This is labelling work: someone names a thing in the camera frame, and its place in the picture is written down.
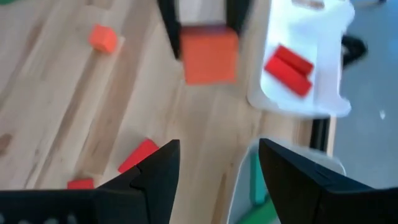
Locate orange wooden cube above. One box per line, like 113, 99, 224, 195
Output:
88, 24, 119, 54
180, 24, 239, 85

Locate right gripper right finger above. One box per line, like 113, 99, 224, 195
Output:
258, 138, 398, 224

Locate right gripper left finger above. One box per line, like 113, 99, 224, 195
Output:
0, 139, 181, 224

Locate white plastic bin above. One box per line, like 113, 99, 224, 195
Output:
247, 0, 356, 119

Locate black aluminium frame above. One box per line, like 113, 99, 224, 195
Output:
309, 117, 332, 154

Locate grey plastic bin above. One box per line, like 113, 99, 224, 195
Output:
226, 136, 348, 224

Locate long red wooden block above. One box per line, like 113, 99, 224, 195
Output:
264, 55, 313, 98

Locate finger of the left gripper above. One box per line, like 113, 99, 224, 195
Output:
157, 0, 183, 60
224, 0, 252, 35

